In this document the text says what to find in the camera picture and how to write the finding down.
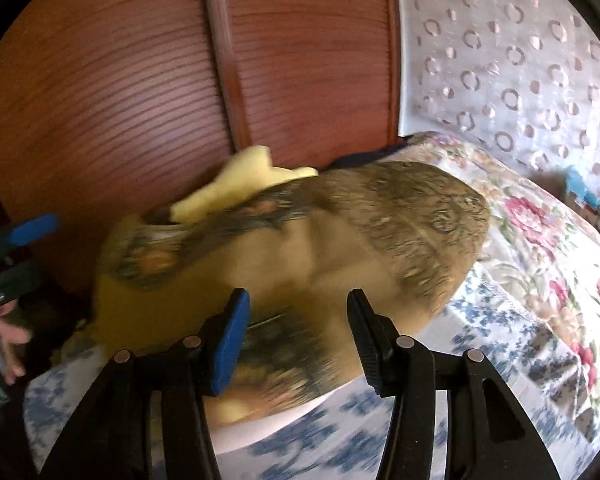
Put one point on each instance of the person's left hand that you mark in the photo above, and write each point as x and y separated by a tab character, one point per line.
11	340

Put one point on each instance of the circle-patterned sheer curtain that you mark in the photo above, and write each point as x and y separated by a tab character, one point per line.
505	60

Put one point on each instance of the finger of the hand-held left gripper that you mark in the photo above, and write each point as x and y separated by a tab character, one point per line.
25	232

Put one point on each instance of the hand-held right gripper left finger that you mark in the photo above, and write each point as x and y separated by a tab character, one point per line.
230	345

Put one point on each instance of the wooden wardrobe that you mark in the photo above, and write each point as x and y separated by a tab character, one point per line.
130	85

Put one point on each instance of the small box with blue cloth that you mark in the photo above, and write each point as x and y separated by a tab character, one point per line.
580	190

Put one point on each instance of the pink floral quilt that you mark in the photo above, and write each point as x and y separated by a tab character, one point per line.
530	240

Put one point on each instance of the brown patterned shirt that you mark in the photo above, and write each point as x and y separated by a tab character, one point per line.
355	230

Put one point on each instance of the yellow plush toy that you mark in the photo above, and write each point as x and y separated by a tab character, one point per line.
230	185

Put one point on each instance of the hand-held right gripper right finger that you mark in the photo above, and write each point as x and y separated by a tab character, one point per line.
372	350

